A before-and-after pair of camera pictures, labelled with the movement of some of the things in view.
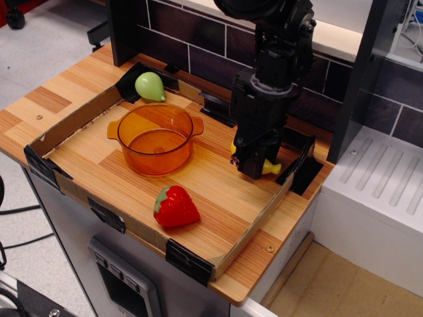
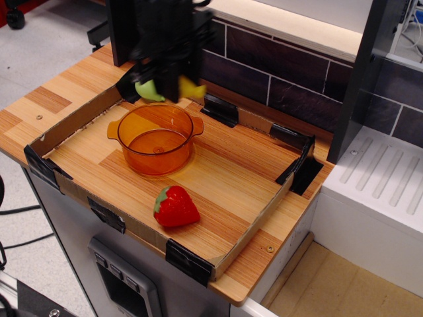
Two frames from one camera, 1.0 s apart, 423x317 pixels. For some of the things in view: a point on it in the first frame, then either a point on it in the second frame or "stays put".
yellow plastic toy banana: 268,167 → 188,89
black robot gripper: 260,115 → 171,34
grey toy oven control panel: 128,293 stays put
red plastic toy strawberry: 174,207 stays put
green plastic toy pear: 149,85 stays put
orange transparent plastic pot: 156,139 stays put
